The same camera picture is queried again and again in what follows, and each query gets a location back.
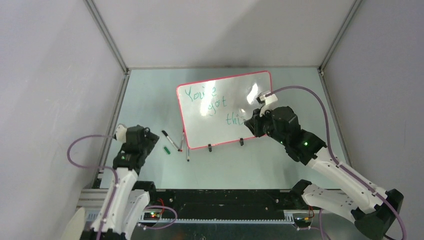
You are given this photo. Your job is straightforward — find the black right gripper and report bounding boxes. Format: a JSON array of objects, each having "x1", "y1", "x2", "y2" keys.
[{"x1": 245, "y1": 105, "x2": 288, "y2": 146}]

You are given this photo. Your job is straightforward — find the pink-framed whiteboard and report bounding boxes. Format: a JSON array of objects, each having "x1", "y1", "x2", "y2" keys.
[{"x1": 176, "y1": 70, "x2": 273, "y2": 150}]

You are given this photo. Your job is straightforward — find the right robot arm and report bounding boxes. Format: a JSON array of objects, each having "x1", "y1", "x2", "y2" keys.
[{"x1": 244, "y1": 106, "x2": 404, "y2": 240}]

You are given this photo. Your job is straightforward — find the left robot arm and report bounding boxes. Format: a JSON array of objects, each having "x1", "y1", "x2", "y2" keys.
[{"x1": 80, "y1": 124, "x2": 160, "y2": 240}]

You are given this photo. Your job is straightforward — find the black-capped whiteboard marker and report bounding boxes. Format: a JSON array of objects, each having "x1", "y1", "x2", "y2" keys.
[{"x1": 161, "y1": 130, "x2": 180, "y2": 152}]

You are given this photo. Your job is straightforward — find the red-capped whiteboard marker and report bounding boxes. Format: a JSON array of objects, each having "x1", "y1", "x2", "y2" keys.
[{"x1": 178, "y1": 130, "x2": 185, "y2": 152}]

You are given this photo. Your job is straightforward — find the left electronics board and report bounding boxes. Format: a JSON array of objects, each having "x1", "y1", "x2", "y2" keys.
[{"x1": 142, "y1": 211, "x2": 162, "y2": 221}]

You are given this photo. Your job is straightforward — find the electronics board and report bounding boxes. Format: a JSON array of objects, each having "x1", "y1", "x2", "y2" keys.
[
  {"x1": 142, "y1": 211, "x2": 162, "y2": 221},
  {"x1": 293, "y1": 217, "x2": 312, "y2": 229}
]

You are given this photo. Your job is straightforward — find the right electronics board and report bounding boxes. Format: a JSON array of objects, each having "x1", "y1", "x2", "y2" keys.
[{"x1": 293, "y1": 217, "x2": 312, "y2": 229}]

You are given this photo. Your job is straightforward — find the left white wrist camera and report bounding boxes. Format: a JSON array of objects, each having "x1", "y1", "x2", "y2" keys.
[{"x1": 113, "y1": 123, "x2": 128, "y2": 143}]

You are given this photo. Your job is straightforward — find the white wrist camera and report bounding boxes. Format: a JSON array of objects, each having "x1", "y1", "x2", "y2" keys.
[
  {"x1": 256, "y1": 90, "x2": 278, "y2": 117},
  {"x1": 113, "y1": 123, "x2": 128, "y2": 143}
]

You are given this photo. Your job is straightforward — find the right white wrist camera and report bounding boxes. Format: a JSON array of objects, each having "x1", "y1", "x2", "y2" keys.
[{"x1": 256, "y1": 90, "x2": 278, "y2": 117}]

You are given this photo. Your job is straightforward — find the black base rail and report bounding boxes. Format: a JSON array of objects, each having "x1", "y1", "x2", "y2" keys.
[{"x1": 148, "y1": 189, "x2": 310, "y2": 221}]

